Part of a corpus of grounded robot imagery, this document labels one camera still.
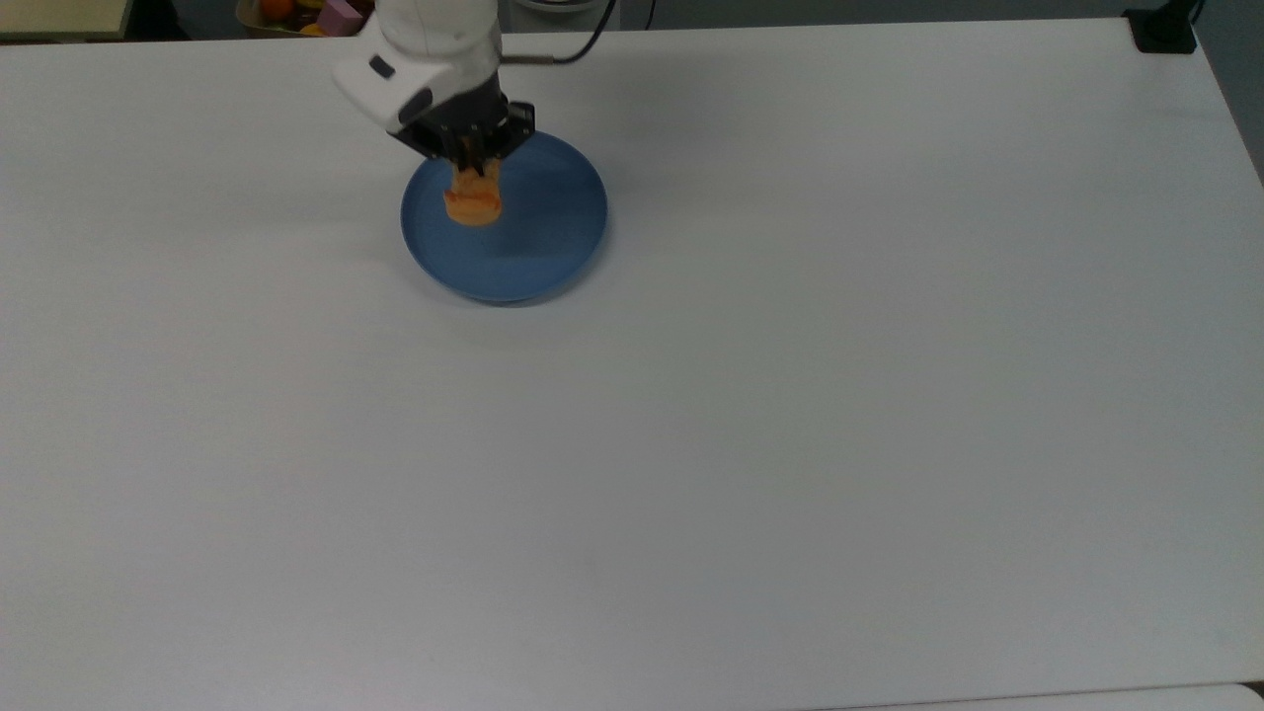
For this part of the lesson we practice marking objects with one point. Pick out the pink toy block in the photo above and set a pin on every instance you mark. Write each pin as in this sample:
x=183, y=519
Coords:
x=341, y=17

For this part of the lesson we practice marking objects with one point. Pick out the orange twisted bread roll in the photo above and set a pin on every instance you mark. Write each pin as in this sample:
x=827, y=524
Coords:
x=474, y=202

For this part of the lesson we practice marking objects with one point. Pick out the box of colourful toys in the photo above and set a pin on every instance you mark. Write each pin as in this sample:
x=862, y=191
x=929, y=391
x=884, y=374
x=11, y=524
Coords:
x=267, y=22

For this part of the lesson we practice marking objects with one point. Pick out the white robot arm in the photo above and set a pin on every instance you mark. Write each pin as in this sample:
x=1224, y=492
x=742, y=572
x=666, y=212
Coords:
x=434, y=39

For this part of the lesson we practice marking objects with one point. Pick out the beige board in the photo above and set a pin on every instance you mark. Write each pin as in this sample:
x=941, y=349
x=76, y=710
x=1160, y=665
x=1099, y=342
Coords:
x=59, y=15

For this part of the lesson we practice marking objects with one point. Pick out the blue round plate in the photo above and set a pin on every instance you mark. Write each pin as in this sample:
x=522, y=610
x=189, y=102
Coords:
x=533, y=247

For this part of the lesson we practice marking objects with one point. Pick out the black clamp camera stand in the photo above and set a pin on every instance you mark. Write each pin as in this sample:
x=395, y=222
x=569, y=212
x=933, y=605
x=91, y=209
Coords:
x=1165, y=35

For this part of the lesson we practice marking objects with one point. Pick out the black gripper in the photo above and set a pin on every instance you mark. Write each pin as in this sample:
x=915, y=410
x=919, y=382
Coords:
x=474, y=117

